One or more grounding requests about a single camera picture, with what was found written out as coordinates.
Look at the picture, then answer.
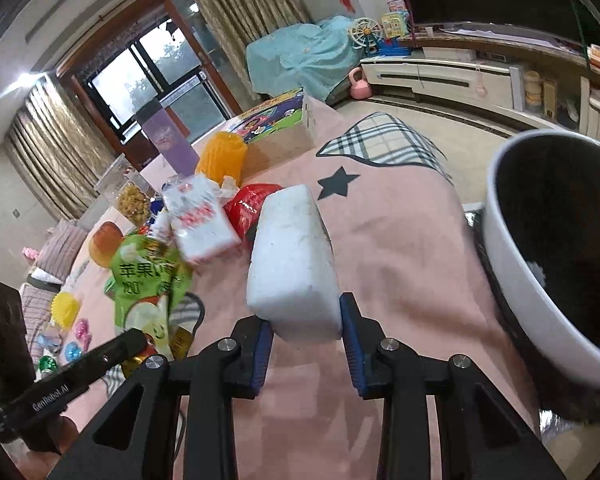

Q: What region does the silver green foil cup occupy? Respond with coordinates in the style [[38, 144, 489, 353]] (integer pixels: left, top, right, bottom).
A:
[[38, 356, 58, 377]]

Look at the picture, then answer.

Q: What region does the yellow foam fruit net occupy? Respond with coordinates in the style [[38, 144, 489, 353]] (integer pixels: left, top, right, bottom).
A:
[[50, 292, 81, 330]]

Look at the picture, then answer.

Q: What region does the red yellow apple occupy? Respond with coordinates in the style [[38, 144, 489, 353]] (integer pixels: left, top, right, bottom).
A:
[[88, 221, 124, 269]]

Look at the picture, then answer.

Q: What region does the left beige curtain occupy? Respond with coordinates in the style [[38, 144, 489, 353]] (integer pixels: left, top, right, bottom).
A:
[[4, 75, 114, 219]]

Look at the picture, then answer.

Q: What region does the red snack bag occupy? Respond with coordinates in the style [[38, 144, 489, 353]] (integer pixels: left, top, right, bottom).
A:
[[224, 183, 282, 240]]

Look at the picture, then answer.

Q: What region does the left human hand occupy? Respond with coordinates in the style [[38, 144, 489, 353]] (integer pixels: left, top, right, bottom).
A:
[[3, 416, 79, 480]]

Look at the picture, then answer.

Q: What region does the white foam block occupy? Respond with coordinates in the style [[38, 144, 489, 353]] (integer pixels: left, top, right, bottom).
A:
[[246, 184, 342, 344]]

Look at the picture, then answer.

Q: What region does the blue foil wrapper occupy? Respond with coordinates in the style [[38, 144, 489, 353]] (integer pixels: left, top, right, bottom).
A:
[[64, 341, 83, 363]]

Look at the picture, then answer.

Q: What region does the white round trash bin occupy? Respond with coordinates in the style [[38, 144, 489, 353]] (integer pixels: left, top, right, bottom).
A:
[[482, 130, 600, 389]]

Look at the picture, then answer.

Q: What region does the colourful children's book box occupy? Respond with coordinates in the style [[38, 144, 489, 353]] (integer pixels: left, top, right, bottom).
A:
[[226, 88, 315, 162]]

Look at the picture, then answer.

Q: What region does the pink kettlebell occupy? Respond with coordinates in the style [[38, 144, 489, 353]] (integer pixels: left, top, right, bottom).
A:
[[348, 67, 373, 101]]

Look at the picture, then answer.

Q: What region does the green apple juice pouch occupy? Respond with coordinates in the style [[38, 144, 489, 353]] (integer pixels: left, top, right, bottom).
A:
[[110, 230, 193, 361]]

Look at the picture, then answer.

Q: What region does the pink foil wrapper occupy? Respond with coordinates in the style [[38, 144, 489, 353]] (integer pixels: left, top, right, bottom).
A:
[[73, 318, 92, 352]]

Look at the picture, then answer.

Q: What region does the teal covered armchair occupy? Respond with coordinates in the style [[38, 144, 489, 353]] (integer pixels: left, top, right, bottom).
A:
[[246, 15, 361, 101]]

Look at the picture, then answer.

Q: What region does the pink plaid-patch bed blanket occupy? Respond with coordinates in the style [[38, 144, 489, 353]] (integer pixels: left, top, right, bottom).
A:
[[24, 94, 541, 480]]

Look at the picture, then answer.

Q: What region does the clear jar of snacks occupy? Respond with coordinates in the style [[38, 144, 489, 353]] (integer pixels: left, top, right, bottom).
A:
[[94, 154, 156, 228]]

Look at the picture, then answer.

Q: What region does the toy ferris wheel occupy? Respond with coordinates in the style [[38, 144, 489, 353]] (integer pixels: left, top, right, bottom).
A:
[[348, 18, 384, 56]]

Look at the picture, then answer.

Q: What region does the white TV cabinet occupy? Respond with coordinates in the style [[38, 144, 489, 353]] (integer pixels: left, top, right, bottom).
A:
[[362, 24, 600, 141]]

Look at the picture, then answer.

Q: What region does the purple thermos bottle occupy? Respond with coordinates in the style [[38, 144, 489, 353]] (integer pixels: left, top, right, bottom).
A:
[[135, 99, 199, 177]]

